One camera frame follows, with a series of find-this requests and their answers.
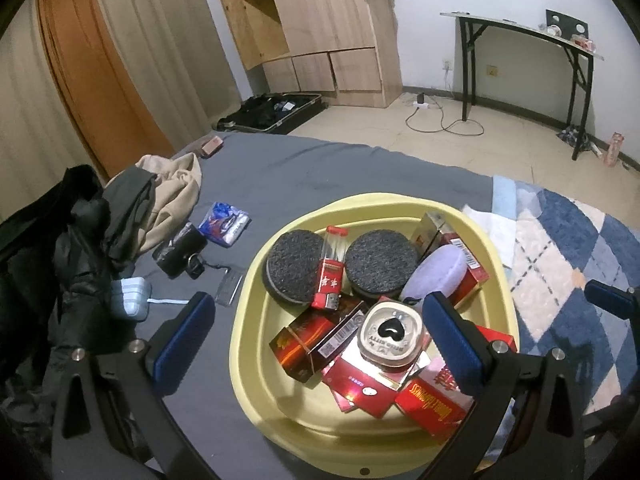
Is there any black open suitcase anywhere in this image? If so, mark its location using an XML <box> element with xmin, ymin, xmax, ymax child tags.
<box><xmin>214</xmin><ymin>92</ymin><xmax>324</xmax><ymax>136</ymax></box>

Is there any purple powder puff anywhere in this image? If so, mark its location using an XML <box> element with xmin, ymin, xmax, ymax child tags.
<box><xmin>399</xmin><ymin>245</ymin><xmax>469</xmax><ymax>306</ymax></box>

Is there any dark red glossy box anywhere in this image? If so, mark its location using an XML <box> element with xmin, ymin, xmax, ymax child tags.
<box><xmin>269</xmin><ymin>294</ymin><xmax>369</xmax><ymax>386</ymax></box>

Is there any power strip with cable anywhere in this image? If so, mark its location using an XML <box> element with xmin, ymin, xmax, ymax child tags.
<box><xmin>404</xmin><ymin>92</ymin><xmax>485</xmax><ymax>137</ymax></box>

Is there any gold and red box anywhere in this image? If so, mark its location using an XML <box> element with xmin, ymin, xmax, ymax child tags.
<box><xmin>411</xmin><ymin>212</ymin><xmax>461</xmax><ymax>261</ymax></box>

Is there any wooden wardrobe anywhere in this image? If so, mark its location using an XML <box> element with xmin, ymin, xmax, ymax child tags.
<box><xmin>208</xmin><ymin>0</ymin><xmax>404</xmax><ymax>109</ymax></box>

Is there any small pink case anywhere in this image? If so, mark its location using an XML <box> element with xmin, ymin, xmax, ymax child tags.
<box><xmin>199</xmin><ymin>134</ymin><xmax>225</xmax><ymax>159</ymax></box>

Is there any black folding table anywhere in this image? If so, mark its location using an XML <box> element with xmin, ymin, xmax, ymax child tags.
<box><xmin>439</xmin><ymin>9</ymin><xmax>605</xmax><ymax>162</ymax></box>

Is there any grey bed sheet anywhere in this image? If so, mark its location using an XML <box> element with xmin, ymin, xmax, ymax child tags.
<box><xmin>0</xmin><ymin>132</ymin><xmax>501</xmax><ymax>480</ymax></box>

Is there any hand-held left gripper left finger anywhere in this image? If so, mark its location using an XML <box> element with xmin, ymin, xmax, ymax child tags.
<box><xmin>52</xmin><ymin>291</ymin><xmax>221</xmax><ymax>480</ymax></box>

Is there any round tin with beige lid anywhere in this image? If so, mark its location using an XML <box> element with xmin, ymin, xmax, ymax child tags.
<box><xmin>357</xmin><ymin>301</ymin><xmax>426</xmax><ymax>374</ymax></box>

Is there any beige curtain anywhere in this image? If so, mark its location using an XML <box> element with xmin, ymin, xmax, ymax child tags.
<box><xmin>0</xmin><ymin>0</ymin><xmax>242</xmax><ymax>223</ymax></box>

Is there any dark cloth heap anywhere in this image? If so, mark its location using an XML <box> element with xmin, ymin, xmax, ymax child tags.
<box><xmin>556</xmin><ymin>124</ymin><xmax>602</xmax><ymax>154</ymax></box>

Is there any white charger with cable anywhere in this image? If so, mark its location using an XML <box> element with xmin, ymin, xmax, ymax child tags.
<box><xmin>110</xmin><ymin>276</ymin><xmax>190</xmax><ymax>322</ymax></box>

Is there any pink bag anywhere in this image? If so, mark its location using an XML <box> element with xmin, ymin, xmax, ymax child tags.
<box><xmin>604</xmin><ymin>132</ymin><xmax>627</xmax><ymax>168</ymax></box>

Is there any dark green cloth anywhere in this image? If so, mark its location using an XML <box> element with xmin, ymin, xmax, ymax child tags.
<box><xmin>102</xmin><ymin>167</ymin><xmax>159</xmax><ymax>267</ymax></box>

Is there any black round sponge pad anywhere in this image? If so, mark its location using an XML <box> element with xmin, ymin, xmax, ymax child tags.
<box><xmin>263</xmin><ymin>229</ymin><xmax>326</xmax><ymax>306</ymax></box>
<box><xmin>344</xmin><ymin>232</ymin><xmax>419</xmax><ymax>301</ymax></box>

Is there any clear plastic card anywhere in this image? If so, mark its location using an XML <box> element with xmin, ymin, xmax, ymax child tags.
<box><xmin>214</xmin><ymin>268</ymin><xmax>245</xmax><ymax>307</ymax></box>

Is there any black car key pouch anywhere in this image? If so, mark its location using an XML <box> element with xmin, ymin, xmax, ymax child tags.
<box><xmin>151</xmin><ymin>222</ymin><xmax>209</xmax><ymax>280</ymax></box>

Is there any blue checked rug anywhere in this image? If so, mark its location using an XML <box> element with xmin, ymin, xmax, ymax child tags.
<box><xmin>462</xmin><ymin>175</ymin><xmax>640</xmax><ymax>413</ymax></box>

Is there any tall red and white carton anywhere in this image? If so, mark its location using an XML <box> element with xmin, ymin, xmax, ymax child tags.
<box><xmin>310</xmin><ymin>225</ymin><xmax>349</xmax><ymax>311</ymax></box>

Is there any red box with orange circles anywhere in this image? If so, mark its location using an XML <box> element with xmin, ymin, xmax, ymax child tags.
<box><xmin>321</xmin><ymin>350</ymin><xmax>432</xmax><ymax>419</ymax></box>

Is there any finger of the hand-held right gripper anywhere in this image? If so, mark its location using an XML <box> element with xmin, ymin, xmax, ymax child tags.
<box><xmin>581</xmin><ymin>392</ymin><xmax>640</xmax><ymax>453</ymax></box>
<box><xmin>584</xmin><ymin>280</ymin><xmax>640</xmax><ymax>320</ymax></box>

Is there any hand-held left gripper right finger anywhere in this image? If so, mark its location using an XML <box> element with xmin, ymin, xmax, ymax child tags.
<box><xmin>420</xmin><ymin>291</ymin><xmax>586</xmax><ymax>480</ymax></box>

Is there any orange curtain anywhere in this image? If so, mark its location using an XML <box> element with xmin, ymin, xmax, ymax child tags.
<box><xmin>35</xmin><ymin>0</ymin><xmax>177</xmax><ymax>182</ymax></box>

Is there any black stand with holes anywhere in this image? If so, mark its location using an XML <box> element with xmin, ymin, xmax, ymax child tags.
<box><xmin>544</xmin><ymin>8</ymin><xmax>589</xmax><ymax>41</ymax></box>

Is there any blue and white packet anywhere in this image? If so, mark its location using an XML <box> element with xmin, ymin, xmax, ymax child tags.
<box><xmin>198</xmin><ymin>201</ymin><xmax>251</xmax><ymax>247</ymax></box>

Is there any black jacket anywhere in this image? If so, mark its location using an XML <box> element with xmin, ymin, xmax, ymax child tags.
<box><xmin>0</xmin><ymin>164</ymin><xmax>153</xmax><ymax>466</ymax></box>

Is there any yellow plastic basin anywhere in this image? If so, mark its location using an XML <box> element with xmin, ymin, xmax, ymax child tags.
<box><xmin>228</xmin><ymin>192</ymin><xmax>521</xmax><ymax>476</ymax></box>

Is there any red box with clear wrap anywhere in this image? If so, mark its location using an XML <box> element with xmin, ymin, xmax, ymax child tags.
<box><xmin>440</xmin><ymin>237</ymin><xmax>491</xmax><ymax>307</ymax></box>

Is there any white crumpled tissue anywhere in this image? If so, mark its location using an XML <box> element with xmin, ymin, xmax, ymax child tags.
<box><xmin>459</xmin><ymin>203</ymin><xmax>517</xmax><ymax>269</ymax></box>

